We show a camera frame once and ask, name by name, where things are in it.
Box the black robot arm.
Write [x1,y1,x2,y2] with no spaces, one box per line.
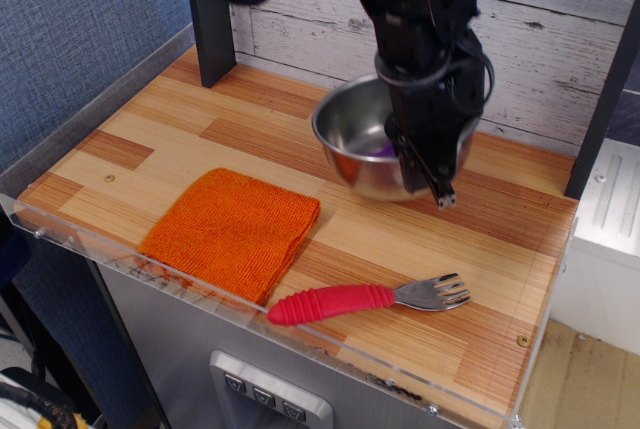
[359,0,495,208]

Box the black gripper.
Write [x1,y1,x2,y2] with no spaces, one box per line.
[375,33,495,210]

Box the dark right upright post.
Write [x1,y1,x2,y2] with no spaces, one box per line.
[564,0,640,199]

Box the stainless steel cabinet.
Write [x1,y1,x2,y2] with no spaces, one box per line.
[87,256,481,429]

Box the silver button control panel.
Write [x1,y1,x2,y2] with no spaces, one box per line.
[209,350,334,428]

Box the purple toy eggplant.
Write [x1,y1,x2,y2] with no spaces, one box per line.
[367,142,397,159]

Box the white side unit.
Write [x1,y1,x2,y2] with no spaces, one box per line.
[550,139,639,354]

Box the orange folded cloth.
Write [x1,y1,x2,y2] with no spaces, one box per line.
[138,168,321,305]

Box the clear acrylic guard rail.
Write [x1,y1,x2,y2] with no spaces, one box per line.
[2,185,577,428]

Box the dark left upright post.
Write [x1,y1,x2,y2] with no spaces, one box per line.
[189,0,236,88]

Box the stainless steel pot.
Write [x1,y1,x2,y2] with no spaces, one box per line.
[312,75,478,202]

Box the dark upright post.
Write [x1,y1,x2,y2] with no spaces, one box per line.
[189,0,236,88]
[564,0,640,199]

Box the red handled metal fork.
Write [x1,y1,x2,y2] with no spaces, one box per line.
[267,273,471,326]

